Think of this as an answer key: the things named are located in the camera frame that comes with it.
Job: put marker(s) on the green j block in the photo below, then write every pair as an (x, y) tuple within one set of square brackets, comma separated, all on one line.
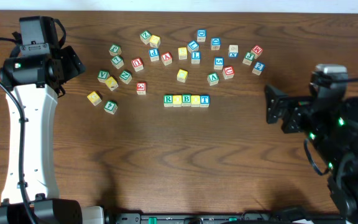
[(248, 58), (115, 50)]

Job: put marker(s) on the green v block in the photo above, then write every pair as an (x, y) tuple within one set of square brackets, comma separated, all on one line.
[(213, 79), (103, 76)]

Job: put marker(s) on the green V block left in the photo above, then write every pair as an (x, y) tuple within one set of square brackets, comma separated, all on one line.
[(103, 76)]

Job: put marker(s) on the blue P block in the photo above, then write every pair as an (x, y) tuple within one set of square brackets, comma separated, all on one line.
[(154, 55)]

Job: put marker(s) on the yellow K block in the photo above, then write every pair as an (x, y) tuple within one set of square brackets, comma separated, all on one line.
[(111, 83)]

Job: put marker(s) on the blue 5 block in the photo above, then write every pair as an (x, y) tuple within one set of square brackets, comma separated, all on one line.
[(218, 63)]

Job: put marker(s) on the red U block right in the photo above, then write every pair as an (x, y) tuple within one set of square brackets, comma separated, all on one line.
[(228, 72)]

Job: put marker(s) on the green R block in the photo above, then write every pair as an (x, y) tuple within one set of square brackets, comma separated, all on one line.
[(168, 100)]

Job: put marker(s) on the green 4 block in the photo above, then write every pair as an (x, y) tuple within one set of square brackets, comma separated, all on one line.
[(110, 107)]

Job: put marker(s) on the green B block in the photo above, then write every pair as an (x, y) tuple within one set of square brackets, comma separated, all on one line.
[(186, 100)]

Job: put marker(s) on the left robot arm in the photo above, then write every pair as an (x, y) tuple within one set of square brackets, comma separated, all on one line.
[(31, 194)]

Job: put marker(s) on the blue 2 block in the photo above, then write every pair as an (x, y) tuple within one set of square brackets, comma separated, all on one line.
[(258, 68)]

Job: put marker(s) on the green J block right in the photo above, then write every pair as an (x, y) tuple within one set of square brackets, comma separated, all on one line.
[(248, 58)]

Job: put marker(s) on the green Z block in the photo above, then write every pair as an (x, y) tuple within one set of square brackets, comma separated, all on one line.
[(145, 37)]

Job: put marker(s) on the green J block left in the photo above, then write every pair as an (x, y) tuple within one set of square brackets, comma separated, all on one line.
[(115, 50)]

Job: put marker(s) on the red E block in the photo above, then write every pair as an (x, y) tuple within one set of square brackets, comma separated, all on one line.
[(141, 88)]

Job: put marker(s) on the blue T block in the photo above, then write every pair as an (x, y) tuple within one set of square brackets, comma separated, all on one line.
[(204, 101)]

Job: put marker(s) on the red M block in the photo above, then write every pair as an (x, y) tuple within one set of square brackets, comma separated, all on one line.
[(257, 51)]

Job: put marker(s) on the yellow G block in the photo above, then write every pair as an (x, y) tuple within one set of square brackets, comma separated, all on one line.
[(95, 98)]

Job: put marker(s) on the green V block right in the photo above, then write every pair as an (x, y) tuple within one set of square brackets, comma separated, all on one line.
[(213, 79)]

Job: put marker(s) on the blue X block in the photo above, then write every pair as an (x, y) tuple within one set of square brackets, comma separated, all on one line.
[(233, 51)]

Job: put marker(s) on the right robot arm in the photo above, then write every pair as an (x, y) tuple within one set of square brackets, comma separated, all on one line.
[(330, 123)]

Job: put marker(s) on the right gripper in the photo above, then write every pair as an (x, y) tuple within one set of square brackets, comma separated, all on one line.
[(309, 109)]

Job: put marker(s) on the blue D block top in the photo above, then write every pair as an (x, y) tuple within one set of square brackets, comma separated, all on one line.
[(201, 35)]

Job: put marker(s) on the yellow block centre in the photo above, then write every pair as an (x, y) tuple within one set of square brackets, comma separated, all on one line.
[(182, 75)]

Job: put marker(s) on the blue d block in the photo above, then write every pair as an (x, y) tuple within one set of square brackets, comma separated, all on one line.
[(201, 35), (215, 43)]

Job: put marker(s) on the yellow O block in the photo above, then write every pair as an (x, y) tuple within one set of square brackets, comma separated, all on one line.
[(195, 101), (177, 101)]

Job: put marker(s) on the blue L block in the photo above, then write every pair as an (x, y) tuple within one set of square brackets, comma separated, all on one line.
[(193, 46)]

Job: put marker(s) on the red A block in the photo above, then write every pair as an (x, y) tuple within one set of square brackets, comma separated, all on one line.
[(166, 58)]

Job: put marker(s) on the yellow block near Z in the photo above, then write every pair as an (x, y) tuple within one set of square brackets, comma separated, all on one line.
[(155, 41)]

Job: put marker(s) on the red U block left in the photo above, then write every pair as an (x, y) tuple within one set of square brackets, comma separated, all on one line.
[(137, 64)]

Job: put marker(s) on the blue D block right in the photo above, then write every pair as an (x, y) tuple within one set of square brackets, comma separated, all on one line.
[(215, 43)]

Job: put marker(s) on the green 7 block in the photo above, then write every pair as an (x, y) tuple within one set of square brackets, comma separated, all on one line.
[(117, 62)]

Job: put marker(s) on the green N block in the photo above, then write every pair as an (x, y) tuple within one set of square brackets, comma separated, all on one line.
[(125, 77)]

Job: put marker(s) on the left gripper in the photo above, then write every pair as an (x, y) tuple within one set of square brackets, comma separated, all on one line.
[(74, 62)]

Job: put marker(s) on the red u block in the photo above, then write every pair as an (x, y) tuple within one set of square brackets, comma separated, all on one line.
[(228, 72), (137, 64)]

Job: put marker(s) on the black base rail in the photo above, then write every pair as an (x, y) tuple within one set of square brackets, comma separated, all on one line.
[(246, 217)]

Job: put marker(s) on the yellow S block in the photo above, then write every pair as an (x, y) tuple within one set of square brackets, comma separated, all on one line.
[(182, 53)]

